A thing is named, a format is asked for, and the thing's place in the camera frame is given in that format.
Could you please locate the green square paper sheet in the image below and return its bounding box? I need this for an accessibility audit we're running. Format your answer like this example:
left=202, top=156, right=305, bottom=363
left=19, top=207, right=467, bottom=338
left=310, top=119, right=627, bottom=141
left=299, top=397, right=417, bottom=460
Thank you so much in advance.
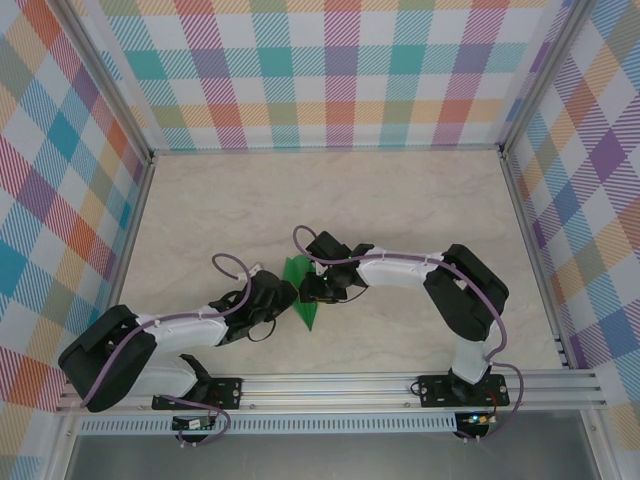
left=281, top=254, right=322, bottom=333

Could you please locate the left small circuit board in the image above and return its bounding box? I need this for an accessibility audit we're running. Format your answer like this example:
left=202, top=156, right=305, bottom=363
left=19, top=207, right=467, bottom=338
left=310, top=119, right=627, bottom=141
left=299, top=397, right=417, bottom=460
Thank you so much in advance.
left=171, top=415, right=217, bottom=432

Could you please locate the grey metal panel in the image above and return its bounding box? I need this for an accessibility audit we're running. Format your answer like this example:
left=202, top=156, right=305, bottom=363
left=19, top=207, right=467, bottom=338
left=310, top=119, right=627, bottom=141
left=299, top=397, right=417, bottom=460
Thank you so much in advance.
left=64, top=432, right=601, bottom=480

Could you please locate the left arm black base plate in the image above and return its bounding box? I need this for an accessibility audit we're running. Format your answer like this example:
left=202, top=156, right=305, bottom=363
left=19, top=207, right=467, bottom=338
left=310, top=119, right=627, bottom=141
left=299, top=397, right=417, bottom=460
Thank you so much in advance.
left=151, top=377, right=245, bottom=411

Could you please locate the wide aluminium mounting rail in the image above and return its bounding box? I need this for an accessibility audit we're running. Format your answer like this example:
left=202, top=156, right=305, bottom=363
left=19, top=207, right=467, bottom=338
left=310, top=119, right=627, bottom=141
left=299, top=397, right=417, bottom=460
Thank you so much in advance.
left=54, top=368, right=609, bottom=414

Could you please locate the thin aluminium rear rail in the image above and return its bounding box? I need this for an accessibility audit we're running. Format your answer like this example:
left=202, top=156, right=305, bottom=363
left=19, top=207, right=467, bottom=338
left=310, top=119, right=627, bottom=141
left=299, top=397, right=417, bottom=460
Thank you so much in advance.
left=149, top=143, right=504, bottom=157

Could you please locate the slotted grey cable duct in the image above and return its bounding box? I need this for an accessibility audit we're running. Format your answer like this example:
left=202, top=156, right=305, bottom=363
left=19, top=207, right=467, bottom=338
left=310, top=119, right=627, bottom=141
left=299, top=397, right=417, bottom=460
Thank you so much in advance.
left=74, top=412, right=459, bottom=435

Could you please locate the aluminium side floor rail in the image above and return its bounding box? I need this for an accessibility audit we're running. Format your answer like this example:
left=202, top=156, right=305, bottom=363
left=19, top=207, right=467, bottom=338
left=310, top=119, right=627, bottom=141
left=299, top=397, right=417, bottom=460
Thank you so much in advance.
left=88, top=154, right=157, bottom=376
left=499, top=149, right=576, bottom=370

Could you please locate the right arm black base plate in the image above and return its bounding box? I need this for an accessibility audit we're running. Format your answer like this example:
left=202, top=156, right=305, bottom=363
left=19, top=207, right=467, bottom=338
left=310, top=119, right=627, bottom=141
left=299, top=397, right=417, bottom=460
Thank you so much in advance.
left=417, top=373, right=511, bottom=409

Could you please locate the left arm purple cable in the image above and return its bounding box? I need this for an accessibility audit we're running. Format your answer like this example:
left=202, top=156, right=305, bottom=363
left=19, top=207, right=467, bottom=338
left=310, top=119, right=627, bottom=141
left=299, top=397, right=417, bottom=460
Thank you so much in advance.
left=79, top=253, right=254, bottom=448

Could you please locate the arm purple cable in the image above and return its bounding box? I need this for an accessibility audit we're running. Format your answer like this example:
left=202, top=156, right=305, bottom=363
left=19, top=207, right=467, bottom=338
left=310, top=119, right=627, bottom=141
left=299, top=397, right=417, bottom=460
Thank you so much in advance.
left=79, top=253, right=254, bottom=448
left=292, top=224, right=526, bottom=445

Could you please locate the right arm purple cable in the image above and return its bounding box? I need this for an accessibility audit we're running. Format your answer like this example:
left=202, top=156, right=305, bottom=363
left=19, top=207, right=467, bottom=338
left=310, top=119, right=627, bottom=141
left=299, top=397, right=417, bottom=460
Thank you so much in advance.
left=292, top=224, right=526, bottom=445

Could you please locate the aluminium corner post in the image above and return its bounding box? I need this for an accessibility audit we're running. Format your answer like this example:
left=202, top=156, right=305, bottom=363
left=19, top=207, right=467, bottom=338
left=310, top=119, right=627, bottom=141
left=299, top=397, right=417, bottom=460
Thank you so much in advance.
left=52, top=0, right=156, bottom=166
left=497, top=0, right=599, bottom=161

